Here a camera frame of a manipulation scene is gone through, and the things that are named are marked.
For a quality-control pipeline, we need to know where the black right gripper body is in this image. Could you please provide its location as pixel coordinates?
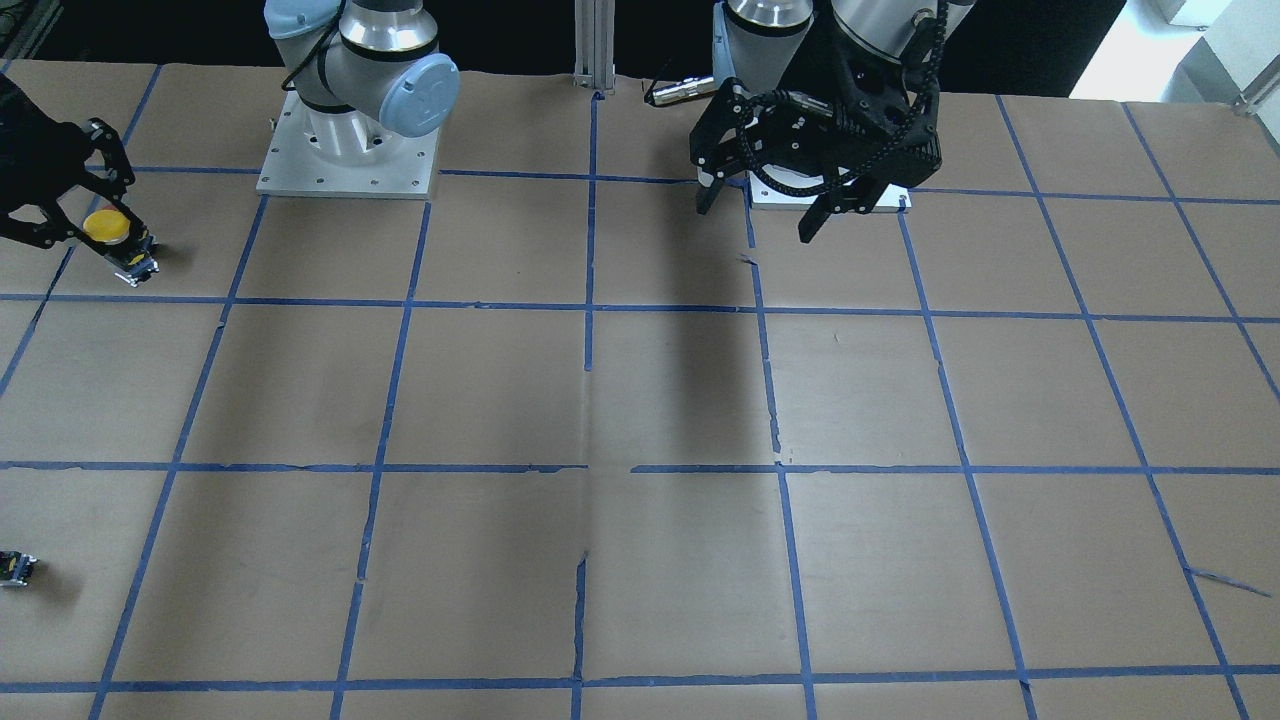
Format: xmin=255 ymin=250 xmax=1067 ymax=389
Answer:
xmin=1 ymin=76 xmax=101 ymax=225

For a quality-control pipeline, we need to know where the aluminium frame post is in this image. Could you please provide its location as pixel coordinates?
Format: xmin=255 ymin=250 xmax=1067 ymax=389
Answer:
xmin=573 ymin=0 xmax=616 ymax=95

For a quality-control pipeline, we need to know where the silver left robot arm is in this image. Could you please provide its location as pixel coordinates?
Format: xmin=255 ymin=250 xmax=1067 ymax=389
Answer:
xmin=3 ymin=1 xmax=972 ymax=284

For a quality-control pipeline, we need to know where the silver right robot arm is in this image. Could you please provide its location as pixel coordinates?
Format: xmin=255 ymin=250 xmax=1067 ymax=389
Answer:
xmin=3 ymin=1 xmax=461 ymax=247

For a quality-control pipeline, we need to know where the small black switch block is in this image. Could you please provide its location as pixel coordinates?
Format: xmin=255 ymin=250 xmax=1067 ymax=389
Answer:
xmin=0 ymin=550 xmax=38 ymax=588

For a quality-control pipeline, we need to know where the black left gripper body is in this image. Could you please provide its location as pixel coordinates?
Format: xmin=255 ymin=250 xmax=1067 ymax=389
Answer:
xmin=689 ymin=20 xmax=943 ymax=196

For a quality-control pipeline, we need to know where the yellow push button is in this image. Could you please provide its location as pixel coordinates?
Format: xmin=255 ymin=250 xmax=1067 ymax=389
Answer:
xmin=82 ymin=208 xmax=160 ymax=287

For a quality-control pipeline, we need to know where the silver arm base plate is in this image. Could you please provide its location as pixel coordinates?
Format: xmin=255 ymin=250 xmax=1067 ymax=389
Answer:
xmin=748 ymin=100 xmax=913 ymax=213
xmin=256 ymin=91 xmax=442 ymax=200

